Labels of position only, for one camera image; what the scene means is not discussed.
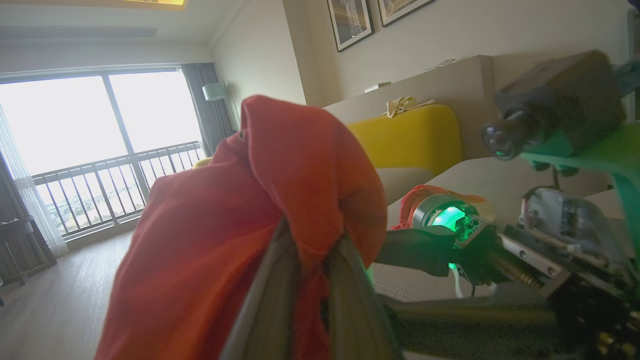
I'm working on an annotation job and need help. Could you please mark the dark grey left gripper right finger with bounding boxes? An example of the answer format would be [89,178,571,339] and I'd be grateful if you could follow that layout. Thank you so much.
[325,232,402,360]

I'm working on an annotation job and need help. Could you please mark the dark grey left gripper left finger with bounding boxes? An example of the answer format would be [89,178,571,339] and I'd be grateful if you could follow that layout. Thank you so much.
[220,217,301,360]

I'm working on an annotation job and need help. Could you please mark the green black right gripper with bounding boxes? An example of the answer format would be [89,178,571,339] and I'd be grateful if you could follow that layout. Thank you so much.
[375,122,640,360]

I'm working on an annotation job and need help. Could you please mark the beige crumpled cloth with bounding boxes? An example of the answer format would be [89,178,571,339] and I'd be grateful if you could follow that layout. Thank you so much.
[382,96,437,119]

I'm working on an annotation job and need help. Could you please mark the grey curtain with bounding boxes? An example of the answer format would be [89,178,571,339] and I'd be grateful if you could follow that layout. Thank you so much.
[180,62,237,157]

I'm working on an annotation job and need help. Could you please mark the metal balcony railing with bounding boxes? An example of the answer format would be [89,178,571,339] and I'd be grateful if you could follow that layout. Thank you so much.
[30,141,207,237]

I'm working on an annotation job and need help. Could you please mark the white shade floor lamp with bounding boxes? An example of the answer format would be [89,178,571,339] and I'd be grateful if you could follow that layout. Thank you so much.
[202,81,242,139]

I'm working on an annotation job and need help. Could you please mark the small white object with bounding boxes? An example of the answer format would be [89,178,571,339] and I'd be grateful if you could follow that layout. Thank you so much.
[424,58,457,74]

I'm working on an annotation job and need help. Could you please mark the dark side table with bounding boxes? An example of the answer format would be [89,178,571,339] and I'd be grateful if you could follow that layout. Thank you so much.
[0,215,58,287]

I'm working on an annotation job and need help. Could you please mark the yellow ceiling light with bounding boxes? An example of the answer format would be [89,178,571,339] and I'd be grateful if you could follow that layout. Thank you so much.
[120,0,187,7]

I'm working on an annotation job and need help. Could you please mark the beige low partition wall unit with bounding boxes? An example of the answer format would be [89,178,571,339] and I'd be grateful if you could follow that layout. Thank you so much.
[322,55,496,161]

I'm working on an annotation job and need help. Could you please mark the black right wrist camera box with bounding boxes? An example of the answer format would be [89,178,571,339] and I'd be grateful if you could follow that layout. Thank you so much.
[481,50,627,162]

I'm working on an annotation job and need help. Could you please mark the grey window frame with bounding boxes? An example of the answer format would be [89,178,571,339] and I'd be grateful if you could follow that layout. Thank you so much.
[0,65,217,242]

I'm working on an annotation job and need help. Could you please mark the black framed wall picture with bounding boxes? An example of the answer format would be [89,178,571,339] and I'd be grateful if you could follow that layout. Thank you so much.
[377,0,436,28]
[327,0,376,53]

